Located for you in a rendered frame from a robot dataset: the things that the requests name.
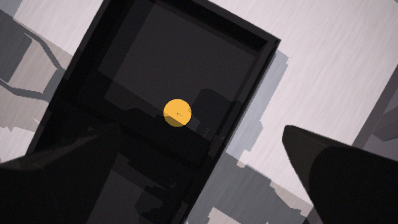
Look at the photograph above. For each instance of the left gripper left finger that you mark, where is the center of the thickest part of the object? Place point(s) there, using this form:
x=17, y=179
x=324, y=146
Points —
x=59, y=184

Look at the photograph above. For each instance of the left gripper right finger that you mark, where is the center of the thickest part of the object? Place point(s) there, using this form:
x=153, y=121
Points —
x=345, y=184

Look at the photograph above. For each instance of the black metal overhead frame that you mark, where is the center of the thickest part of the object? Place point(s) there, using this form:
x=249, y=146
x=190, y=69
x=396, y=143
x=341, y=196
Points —
x=387, y=127

